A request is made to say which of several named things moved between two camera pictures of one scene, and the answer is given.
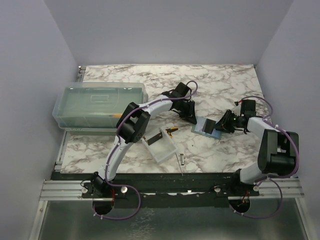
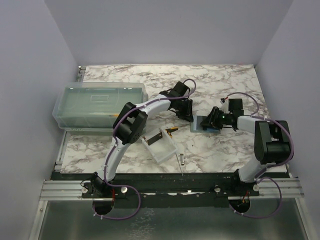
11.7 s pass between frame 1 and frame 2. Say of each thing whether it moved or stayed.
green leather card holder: moved
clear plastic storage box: stayed
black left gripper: stayed
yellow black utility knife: stayed
